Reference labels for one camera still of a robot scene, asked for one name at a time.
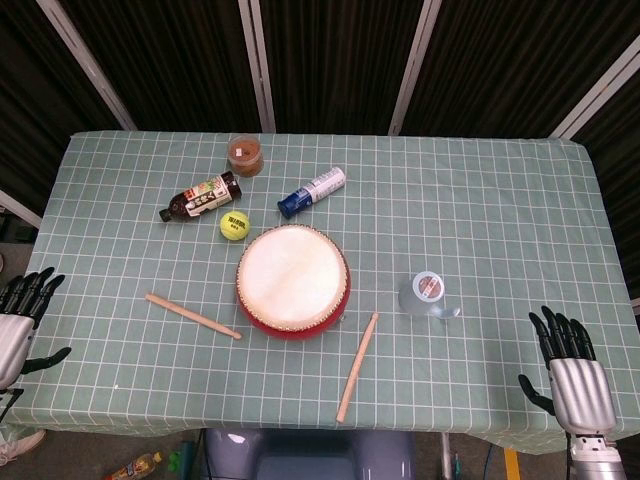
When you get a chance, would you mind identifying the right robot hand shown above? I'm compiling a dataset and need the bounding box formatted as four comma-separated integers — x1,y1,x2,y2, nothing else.
517,305,618,433

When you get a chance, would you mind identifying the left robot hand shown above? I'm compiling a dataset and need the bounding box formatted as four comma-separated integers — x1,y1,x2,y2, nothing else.
0,266,73,391

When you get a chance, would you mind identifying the wooden drumstick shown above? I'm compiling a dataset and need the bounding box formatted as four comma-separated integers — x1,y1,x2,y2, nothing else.
335,312,380,424
145,293,243,341

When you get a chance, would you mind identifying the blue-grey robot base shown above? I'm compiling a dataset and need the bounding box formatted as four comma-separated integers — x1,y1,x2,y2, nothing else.
203,427,417,480

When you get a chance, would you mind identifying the red drum with white skin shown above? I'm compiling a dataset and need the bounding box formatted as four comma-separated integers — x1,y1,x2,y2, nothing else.
235,224,352,341

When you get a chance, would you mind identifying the grey metal stand leg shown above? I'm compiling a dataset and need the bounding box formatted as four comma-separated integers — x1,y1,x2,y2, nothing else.
438,432,454,480

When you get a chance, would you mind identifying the yellow drink bottle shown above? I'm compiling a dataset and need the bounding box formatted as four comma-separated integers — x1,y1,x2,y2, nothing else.
102,450,164,480

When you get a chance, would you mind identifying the green plastic toy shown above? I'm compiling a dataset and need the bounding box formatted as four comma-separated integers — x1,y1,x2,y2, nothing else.
166,441,194,473

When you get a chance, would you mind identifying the green checked tablecloth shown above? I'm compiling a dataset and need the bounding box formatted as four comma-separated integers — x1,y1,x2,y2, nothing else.
0,130,640,443

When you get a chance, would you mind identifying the dark brown drink bottle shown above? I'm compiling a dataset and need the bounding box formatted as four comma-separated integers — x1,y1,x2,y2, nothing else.
158,170,243,223

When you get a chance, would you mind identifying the yellow tennis ball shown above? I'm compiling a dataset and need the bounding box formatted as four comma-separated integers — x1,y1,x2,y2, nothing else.
219,210,251,243

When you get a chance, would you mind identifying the clear jar with brown contents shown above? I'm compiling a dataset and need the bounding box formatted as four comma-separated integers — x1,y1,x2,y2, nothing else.
227,134,265,178

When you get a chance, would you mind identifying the blue and white spray can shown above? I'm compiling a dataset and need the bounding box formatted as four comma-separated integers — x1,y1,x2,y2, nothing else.
277,165,347,220

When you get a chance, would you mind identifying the white partition post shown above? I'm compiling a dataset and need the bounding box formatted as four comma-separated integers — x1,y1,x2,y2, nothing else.
35,0,138,132
237,0,277,134
387,0,444,136
0,188,43,230
549,35,640,139

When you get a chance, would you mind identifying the grey plastic cup with handle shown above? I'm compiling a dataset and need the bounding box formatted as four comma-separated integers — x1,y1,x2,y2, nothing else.
397,270,462,321

